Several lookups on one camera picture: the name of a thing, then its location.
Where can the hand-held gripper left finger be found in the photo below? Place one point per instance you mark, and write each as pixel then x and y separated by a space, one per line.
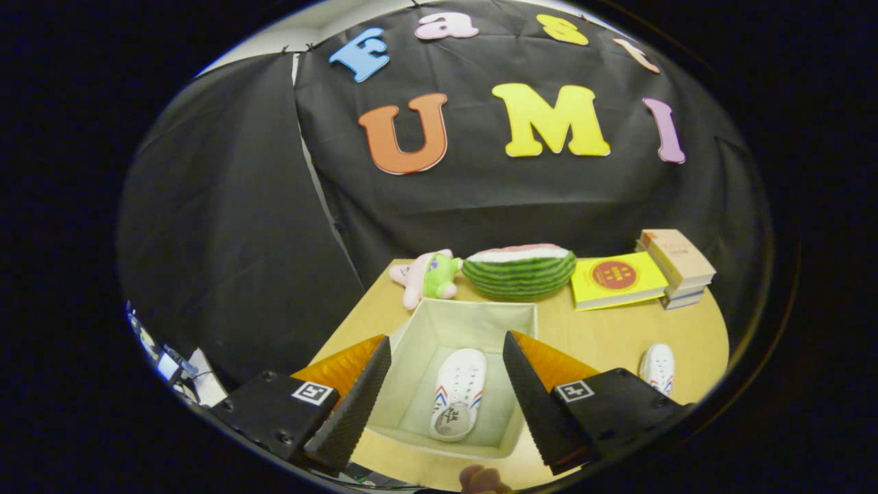
pixel 357 405

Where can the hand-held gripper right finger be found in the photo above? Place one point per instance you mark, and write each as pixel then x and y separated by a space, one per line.
pixel 535 405

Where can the white shoe with striped sides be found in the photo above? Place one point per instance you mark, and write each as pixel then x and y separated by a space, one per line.
pixel 658 367
pixel 458 391

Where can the pale green fabric storage box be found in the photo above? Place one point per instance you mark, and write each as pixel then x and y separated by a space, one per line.
pixel 473 322

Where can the watermelon slice plush toy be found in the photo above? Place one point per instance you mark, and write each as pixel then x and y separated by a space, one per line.
pixel 519 274

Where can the yellow book with red circle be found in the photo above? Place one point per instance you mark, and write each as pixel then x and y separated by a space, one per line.
pixel 617 281

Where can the white flat board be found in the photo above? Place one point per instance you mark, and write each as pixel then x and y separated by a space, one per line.
pixel 208 384

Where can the pink and green plush toy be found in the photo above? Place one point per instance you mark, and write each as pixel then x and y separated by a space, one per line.
pixel 432 274

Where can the white book under beige book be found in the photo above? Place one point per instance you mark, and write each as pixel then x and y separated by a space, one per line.
pixel 684 297

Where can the small blue white device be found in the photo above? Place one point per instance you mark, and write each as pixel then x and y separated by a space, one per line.
pixel 171 366

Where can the beige book with orange corner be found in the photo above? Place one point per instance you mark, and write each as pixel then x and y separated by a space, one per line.
pixel 679 257

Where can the black backdrop cloth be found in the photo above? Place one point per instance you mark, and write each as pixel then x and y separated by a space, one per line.
pixel 480 199

